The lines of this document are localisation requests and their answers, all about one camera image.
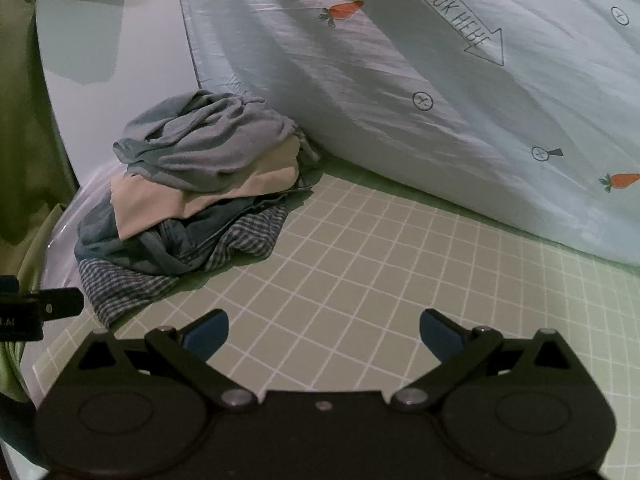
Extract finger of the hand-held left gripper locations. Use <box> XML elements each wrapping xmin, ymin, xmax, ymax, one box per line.
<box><xmin>41</xmin><ymin>287</ymin><xmax>84</xmax><ymax>320</ymax></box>

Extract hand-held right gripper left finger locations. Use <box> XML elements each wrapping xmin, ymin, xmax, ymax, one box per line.
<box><xmin>75</xmin><ymin>309</ymin><xmax>260</xmax><ymax>413</ymax></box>

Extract white mattress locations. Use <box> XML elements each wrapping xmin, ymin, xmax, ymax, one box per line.
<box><xmin>42</xmin><ymin>167</ymin><xmax>121</xmax><ymax>266</ymax></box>

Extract white bed end panel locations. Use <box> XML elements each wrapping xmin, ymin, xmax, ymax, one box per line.
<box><xmin>34</xmin><ymin>0</ymin><xmax>203</xmax><ymax>196</ymax></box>

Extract green curtain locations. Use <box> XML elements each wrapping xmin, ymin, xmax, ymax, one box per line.
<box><xmin>0</xmin><ymin>0</ymin><xmax>78</xmax><ymax>403</ymax></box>

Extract grey shirt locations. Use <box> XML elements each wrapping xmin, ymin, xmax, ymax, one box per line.
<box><xmin>112</xmin><ymin>89</ymin><xmax>321</xmax><ymax>194</ymax></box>

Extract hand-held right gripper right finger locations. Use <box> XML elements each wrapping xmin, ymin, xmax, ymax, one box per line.
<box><xmin>391</xmin><ymin>309</ymin><xmax>576</xmax><ymax>413</ymax></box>

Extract blue checkered shirt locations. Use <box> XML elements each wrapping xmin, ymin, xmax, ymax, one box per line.
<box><xmin>77</xmin><ymin>202</ymin><xmax>292</xmax><ymax>329</ymax></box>

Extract pale carrot print quilt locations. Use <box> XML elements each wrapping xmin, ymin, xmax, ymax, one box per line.
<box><xmin>175</xmin><ymin>0</ymin><xmax>640</xmax><ymax>273</ymax></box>

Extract blue denim jeans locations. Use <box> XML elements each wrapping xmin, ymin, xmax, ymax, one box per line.
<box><xmin>75</xmin><ymin>194</ymin><xmax>292</xmax><ymax>277</ymax></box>

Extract beige garment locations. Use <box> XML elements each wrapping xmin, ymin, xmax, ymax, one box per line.
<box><xmin>110</xmin><ymin>152</ymin><xmax>301</xmax><ymax>242</ymax></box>

